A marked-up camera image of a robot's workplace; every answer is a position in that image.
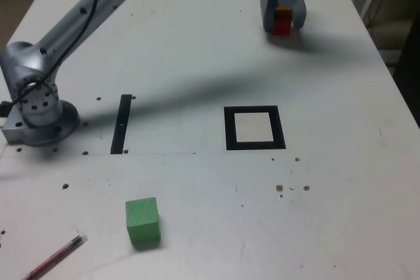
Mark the yellow cube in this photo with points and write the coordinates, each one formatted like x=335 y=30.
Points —
x=283 y=7

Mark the red cube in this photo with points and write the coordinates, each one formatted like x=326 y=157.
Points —
x=282 y=27

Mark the green cube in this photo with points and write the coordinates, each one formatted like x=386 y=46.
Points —
x=142 y=221

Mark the black tape square outline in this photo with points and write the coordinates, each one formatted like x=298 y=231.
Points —
x=229 y=129

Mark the black tape strip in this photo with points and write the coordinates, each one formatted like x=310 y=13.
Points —
x=119 y=122

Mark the red pen with clear barrel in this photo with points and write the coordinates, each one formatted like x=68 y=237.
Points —
x=59 y=253

